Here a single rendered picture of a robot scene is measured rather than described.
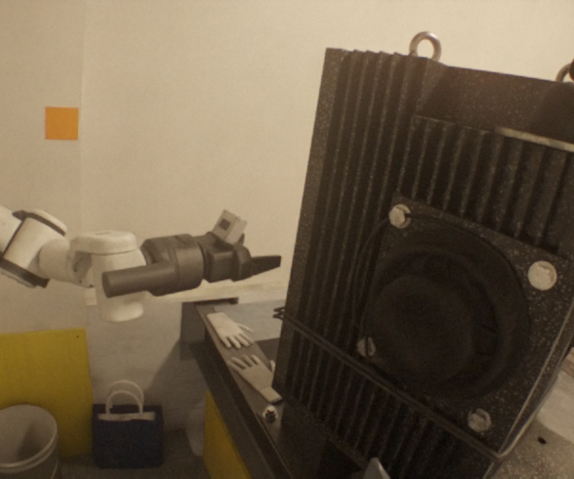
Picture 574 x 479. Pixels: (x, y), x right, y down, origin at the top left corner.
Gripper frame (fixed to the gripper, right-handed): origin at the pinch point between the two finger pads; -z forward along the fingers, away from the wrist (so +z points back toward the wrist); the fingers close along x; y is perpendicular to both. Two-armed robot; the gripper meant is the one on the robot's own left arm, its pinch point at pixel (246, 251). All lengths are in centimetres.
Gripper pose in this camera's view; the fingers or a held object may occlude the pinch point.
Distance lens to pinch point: 71.0
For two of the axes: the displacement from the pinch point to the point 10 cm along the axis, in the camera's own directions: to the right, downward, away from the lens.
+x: 6.4, 3.5, -6.8
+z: -7.5, 1.3, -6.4
